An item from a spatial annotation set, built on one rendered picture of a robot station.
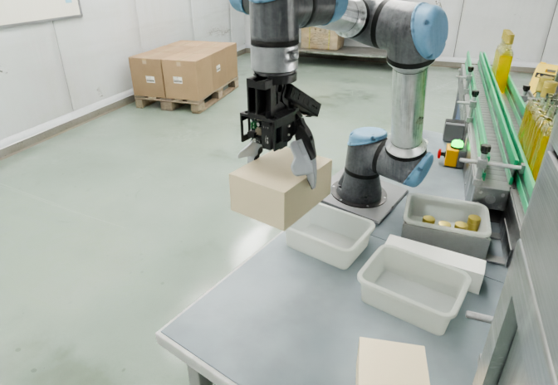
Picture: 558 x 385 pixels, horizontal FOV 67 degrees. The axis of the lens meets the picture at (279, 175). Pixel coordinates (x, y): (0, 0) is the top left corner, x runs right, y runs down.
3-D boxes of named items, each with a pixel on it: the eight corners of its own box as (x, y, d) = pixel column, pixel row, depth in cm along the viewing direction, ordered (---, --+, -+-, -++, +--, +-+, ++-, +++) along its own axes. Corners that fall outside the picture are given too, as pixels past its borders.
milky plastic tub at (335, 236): (347, 280, 108) (349, 253, 104) (276, 250, 119) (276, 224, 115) (375, 247, 120) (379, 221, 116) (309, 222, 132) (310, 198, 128)
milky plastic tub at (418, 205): (485, 263, 111) (492, 236, 107) (398, 246, 118) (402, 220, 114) (481, 228, 126) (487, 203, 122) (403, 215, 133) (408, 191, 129)
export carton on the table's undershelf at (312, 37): (299, 47, 670) (300, 21, 652) (309, 43, 705) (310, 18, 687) (336, 51, 646) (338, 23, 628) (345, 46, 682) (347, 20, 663)
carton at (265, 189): (231, 210, 78) (228, 173, 74) (281, 177, 89) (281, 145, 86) (284, 231, 71) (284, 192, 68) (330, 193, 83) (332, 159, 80)
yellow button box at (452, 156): (462, 169, 163) (466, 152, 159) (442, 166, 165) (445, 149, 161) (462, 162, 168) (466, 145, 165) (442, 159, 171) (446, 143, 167)
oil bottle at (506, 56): (503, 94, 210) (518, 35, 197) (491, 93, 212) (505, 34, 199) (502, 90, 214) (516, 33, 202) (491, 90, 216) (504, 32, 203)
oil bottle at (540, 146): (547, 202, 115) (572, 128, 105) (524, 198, 117) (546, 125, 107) (543, 192, 120) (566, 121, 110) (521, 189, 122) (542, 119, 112)
